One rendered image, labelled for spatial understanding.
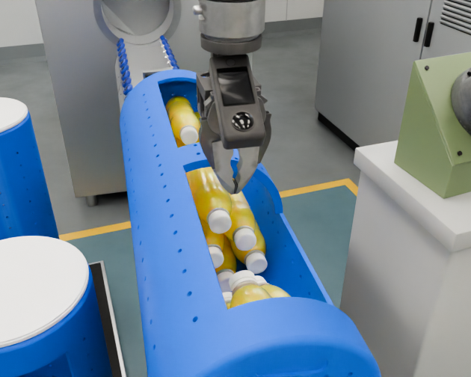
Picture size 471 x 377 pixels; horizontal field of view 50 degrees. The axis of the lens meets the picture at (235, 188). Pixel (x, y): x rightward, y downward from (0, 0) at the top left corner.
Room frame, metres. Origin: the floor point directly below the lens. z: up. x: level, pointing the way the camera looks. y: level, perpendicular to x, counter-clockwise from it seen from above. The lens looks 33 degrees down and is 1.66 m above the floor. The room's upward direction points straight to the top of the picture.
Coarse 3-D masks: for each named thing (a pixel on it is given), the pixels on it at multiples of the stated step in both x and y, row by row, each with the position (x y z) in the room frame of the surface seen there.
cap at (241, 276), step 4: (236, 272) 0.55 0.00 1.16; (240, 272) 0.55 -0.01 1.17; (244, 272) 0.55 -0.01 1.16; (248, 272) 0.55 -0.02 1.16; (252, 272) 0.55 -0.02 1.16; (232, 276) 0.55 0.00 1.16; (236, 276) 0.54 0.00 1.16; (240, 276) 0.54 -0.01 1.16; (244, 276) 0.54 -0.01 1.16; (248, 276) 0.54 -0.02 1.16; (252, 276) 0.55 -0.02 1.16; (232, 280) 0.54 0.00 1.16; (236, 280) 0.54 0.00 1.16; (240, 280) 0.54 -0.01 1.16; (244, 280) 0.53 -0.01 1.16; (248, 280) 0.54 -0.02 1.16; (252, 280) 0.54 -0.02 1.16; (232, 284) 0.54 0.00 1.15; (236, 284) 0.53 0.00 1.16; (232, 288) 0.53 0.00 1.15
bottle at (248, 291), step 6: (246, 282) 0.53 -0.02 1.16; (252, 282) 0.53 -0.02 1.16; (234, 288) 0.53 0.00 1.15; (240, 288) 0.52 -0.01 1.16; (246, 288) 0.51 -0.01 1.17; (252, 288) 0.51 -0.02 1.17; (258, 288) 0.52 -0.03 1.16; (234, 294) 0.51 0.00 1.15; (240, 294) 0.51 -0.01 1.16; (246, 294) 0.50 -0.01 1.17; (252, 294) 0.50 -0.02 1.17; (258, 294) 0.50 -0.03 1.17; (264, 294) 0.50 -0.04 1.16; (234, 300) 0.50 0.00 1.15; (240, 300) 0.50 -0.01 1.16; (246, 300) 0.49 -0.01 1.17; (252, 300) 0.49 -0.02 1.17; (234, 306) 0.49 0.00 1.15
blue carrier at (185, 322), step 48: (144, 96) 1.09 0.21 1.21; (192, 96) 1.21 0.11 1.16; (144, 144) 0.88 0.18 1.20; (192, 144) 0.81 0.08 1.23; (144, 192) 0.73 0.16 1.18; (144, 240) 0.62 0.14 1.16; (192, 240) 0.55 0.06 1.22; (288, 240) 0.73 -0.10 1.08; (144, 288) 0.54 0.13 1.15; (192, 288) 0.46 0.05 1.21; (288, 288) 0.66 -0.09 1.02; (144, 336) 0.47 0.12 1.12; (192, 336) 0.39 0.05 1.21; (240, 336) 0.37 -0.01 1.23; (288, 336) 0.37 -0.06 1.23; (336, 336) 0.39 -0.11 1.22
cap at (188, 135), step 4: (184, 128) 1.04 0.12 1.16; (188, 128) 1.03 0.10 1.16; (192, 128) 1.03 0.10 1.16; (184, 132) 1.02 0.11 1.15; (188, 132) 1.02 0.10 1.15; (192, 132) 1.02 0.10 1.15; (196, 132) 1.03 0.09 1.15; (180, 136) 1.03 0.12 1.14; (184, 136) 1.02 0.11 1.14; (188, 136) 1.02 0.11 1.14; (192, 136) 1.02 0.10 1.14; (196, 136) 1.03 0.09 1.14; (184, 140) 1.02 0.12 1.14; (188, 140) 1.02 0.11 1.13; (192, 140) 1.02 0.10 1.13; (196, 140) 1.03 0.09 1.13
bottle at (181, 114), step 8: (176, 96) 1.19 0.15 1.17; (168, 104) 1.17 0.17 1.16; (176, 104) 1.14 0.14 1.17; (184, 104) 1.14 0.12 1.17; (168, 112) 1.14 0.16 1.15; (176, 112) 1.10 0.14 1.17; (184, 112) 1.09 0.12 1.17; (192, 112) 1.11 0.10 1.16; (176, 120) 1.06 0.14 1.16; (184, 120) 1.06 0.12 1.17; (192, 120) 1.06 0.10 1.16; (176, 128) 1.05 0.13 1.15; (176, 136) 1.05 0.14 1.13
